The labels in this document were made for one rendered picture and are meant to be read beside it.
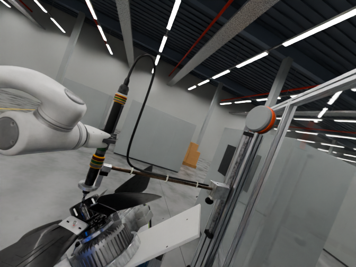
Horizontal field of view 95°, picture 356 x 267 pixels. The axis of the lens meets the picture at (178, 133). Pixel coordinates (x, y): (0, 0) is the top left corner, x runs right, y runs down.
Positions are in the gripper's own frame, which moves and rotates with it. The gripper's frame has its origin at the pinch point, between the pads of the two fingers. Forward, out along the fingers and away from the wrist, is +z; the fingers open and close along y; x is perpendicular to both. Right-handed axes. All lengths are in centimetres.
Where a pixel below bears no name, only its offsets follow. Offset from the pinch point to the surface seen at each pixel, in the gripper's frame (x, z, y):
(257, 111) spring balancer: 36, 40, 56
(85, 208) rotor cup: -32.1, 4.7, -0.7
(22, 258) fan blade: -37.7, -16.6, -1.3
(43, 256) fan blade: -37.0, -14.1, 2.9
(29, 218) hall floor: -155, 114, -126
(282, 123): 35, 40, 70
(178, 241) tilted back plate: -25.0, 1.5, 38.2
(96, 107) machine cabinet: -32, 570, -430
